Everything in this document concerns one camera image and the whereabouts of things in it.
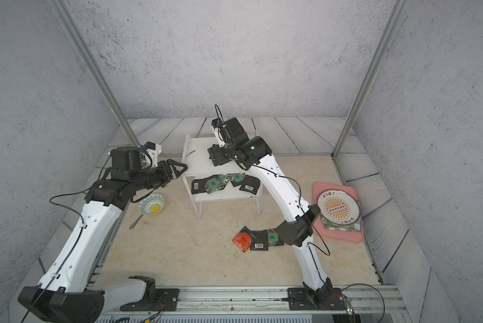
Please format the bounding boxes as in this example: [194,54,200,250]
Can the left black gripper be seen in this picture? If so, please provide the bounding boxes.
[130,158,188,192]

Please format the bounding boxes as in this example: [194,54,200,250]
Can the green tea bag top shelf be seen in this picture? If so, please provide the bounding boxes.
[207,145,231,167]

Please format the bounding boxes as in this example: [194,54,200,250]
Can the black barcode tea bag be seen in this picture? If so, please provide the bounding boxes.
[239,175,261,195]
[190,178,210,195]

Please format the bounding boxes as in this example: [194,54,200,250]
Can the small green tea bag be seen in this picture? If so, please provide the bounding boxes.
[266,229,284,247]
[227,173,245,187]

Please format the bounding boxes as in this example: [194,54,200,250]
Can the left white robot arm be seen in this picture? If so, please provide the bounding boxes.
[18,142,187,322]

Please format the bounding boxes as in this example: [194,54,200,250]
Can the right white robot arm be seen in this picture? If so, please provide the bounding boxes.
[210,134,334,309]

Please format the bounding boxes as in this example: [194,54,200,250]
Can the white two-tier shelf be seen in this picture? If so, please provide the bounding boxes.
[182,134,263,219]

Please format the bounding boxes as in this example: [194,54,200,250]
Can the yellow patterned bowl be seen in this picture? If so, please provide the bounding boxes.
[138,193,165,216]

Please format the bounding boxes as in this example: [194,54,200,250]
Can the metal spoon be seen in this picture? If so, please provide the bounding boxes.
[129,214,144,230]

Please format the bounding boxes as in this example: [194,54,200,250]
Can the pink tray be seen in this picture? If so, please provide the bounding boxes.
[312,182,364,243]

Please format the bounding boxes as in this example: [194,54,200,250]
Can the round patterned plate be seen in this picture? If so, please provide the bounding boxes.
[317,189,361,226]

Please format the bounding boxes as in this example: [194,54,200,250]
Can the checkered cloth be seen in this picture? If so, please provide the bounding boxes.
[322,218,362,232]

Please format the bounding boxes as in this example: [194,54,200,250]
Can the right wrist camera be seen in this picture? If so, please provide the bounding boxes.
[211,118,229,147]

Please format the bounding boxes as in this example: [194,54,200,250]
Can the left metal frame post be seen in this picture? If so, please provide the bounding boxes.
[48,0,140,146]

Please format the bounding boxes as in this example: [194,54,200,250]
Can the metal frame post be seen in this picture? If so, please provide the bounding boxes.
[332,0,408,161]
[48,0,140,146]

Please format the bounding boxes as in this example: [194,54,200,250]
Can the metal base rail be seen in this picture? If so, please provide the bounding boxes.
[98,283,411,322]

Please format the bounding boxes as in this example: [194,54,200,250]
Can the right metal frame post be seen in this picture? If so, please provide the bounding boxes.
[332,0,408,161]

